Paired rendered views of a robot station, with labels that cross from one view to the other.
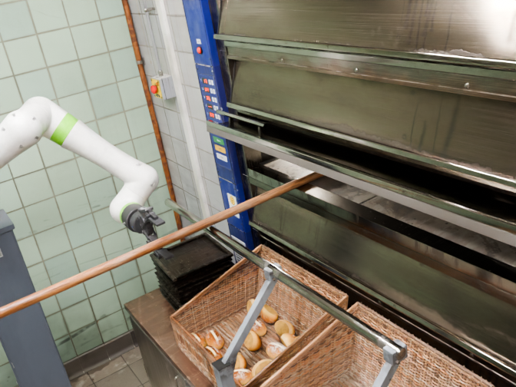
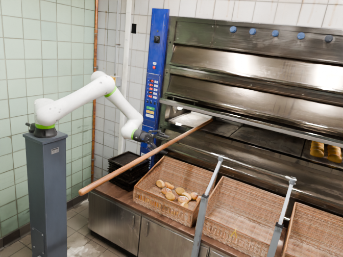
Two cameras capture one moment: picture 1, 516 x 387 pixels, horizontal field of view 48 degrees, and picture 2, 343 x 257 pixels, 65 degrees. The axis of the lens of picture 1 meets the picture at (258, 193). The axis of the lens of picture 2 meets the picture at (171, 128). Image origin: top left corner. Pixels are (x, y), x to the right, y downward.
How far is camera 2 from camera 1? 1.30 m
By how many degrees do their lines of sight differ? 31
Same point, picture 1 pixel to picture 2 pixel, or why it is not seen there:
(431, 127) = (282, 107)
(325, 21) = (240, 66)
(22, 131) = (111, 85)
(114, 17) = (89, 43)
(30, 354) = (54, 209)
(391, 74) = (268, 88)
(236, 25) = (183, 60)
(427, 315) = (261, 177)
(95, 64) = (77, 63)
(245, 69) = (178, 79)
